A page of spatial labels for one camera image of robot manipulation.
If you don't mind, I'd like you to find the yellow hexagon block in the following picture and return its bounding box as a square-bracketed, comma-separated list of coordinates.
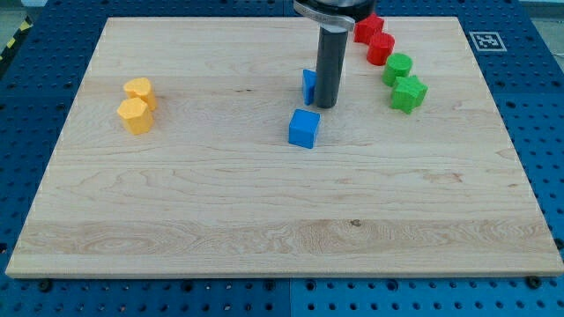
[116, 98, 153, 135]

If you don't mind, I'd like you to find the wooden board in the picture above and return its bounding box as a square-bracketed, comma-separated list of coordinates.
[6, 17, 563, 279]

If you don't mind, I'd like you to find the white fiducial marker tag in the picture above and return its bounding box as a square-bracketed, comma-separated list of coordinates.
[469, 31, 507, 52]

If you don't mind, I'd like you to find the red star block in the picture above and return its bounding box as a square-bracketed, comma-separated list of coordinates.
[353, 13, 384, 45]

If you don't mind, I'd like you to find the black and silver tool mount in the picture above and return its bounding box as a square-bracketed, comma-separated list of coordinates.
[293, 0, 376, 32]

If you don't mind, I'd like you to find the black bolt front right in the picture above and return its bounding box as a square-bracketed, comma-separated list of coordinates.
[525, 276, 542, 290]

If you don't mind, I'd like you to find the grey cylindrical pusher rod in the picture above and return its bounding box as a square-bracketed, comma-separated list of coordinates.
[314, 25, 348, 108]

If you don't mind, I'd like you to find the yellow heart block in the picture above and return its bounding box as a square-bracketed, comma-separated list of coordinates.
[122, 77, 158, 111]

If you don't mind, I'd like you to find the black bolt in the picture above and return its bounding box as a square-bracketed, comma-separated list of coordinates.
[525, 276, 542, 290]
[37, 279, 53, 293]

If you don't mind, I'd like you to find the green star block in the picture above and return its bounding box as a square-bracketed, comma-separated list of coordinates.
[390, 76, 428, 114]

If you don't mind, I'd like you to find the black bolt front left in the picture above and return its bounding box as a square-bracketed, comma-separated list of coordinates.
[37, 279, 53, 293]

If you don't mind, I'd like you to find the green cylinder block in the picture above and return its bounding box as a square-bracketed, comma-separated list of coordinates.
[382, 53, 413, 86]

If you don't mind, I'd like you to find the blue cube block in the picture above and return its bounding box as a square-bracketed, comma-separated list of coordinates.
[288, 109, 321, 149]

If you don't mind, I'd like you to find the red cylinder block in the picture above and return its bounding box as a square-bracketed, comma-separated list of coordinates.
[367, 32, 395, 66]

